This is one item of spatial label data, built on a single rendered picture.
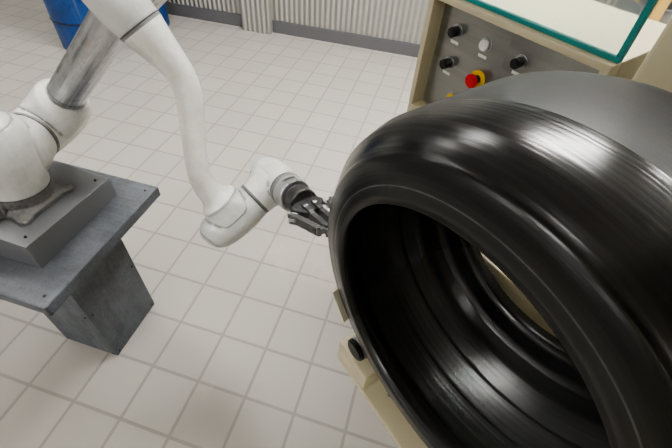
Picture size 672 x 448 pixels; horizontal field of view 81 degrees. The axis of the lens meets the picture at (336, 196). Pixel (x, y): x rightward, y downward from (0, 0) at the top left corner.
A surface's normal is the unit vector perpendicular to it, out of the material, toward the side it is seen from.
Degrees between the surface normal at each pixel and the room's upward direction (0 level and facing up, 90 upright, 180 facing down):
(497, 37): 90
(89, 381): 0
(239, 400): 0
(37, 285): 0
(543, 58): 90
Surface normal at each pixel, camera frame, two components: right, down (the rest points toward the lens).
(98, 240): 0.05, -0.72
